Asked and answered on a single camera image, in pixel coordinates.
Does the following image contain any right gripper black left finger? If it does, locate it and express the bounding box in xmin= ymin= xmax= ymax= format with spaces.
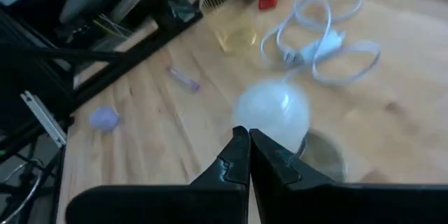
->
xmin=65 ymin=125 xmax=252 ymax=224

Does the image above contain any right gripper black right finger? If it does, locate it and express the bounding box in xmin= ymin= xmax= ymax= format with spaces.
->
xmin=248 ymin=128 xmax=448 ymax=224

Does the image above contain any brass lamp base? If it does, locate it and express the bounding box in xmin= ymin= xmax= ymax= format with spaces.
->
xmin=296 ymin=129 xmax=350 ymax=183

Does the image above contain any white lightbulb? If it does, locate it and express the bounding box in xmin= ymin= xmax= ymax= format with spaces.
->
xmin=232 ymin=78 xmax=312 ymax=155

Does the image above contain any purple crumpled ball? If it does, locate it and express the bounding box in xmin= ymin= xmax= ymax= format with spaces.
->
xmin=88 ymin=105 xmax=121 ymax=134

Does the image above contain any purple pen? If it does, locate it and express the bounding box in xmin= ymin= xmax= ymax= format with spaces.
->
xmin=167 ymin=66 xmax=202 ymax=93

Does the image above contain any grey cable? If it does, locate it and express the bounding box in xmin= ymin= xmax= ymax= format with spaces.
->
xmin=0 ymin=160 xmax=45 ymax=224

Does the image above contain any black table frame rail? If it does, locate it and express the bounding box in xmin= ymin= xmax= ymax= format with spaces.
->
xmin=66 ymin=10 xmax=206 ymax=113

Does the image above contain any white power cable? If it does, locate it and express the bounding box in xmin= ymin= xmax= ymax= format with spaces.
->
xmin=260 ymin=0 xmax=382 ymax=88

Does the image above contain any gold wire basket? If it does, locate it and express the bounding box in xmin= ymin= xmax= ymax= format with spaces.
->
xmin=198 ymin=0 xmax=259 ymax=56

